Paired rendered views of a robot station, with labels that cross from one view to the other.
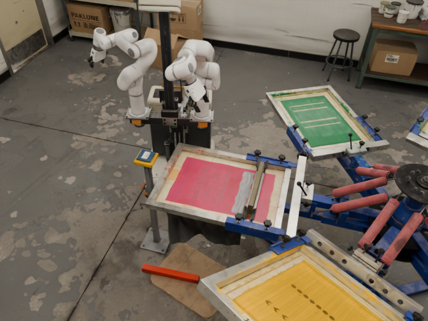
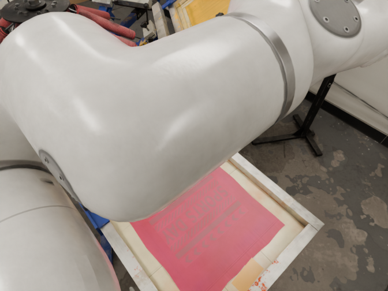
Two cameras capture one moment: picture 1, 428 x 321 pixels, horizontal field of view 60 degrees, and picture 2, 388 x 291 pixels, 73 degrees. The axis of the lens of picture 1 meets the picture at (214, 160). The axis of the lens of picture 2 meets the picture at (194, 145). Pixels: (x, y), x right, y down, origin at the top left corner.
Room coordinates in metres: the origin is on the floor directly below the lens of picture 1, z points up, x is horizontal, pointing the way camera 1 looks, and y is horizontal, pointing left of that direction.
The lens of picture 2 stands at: (1.96, 0.22, 1.85)
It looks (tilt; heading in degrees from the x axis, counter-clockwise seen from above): 51 degrees down; 215
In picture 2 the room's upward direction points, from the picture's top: straight up
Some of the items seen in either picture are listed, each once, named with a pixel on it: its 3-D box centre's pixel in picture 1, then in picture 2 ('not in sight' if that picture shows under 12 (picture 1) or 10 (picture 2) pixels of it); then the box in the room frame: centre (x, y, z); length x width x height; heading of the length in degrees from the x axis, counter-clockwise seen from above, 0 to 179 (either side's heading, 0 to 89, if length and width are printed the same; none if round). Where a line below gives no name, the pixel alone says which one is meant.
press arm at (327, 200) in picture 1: (315, 200); not in sight; (1.47, -0.60, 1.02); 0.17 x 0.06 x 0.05; 76
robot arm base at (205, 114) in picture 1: (202, 104); not in sight; (2.13, 0.09, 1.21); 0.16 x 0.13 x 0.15; 179
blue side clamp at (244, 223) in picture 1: (251, 228); not in sight; (1.28, -0.22, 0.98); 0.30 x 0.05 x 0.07; 76
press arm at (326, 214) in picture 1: (290, 209); not in sight; (1.51, -0.48, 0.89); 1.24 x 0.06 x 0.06; 76
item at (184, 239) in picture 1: (204, 232); not in sight; (1.43, 0.04, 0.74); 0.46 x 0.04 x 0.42; 76
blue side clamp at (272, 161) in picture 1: (268, 163); (85, 197); (1.82, -0.36, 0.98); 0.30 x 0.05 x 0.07; 76
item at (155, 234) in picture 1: (152, 203); not in sight; (1.87, 0.46, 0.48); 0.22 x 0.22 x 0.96; 76
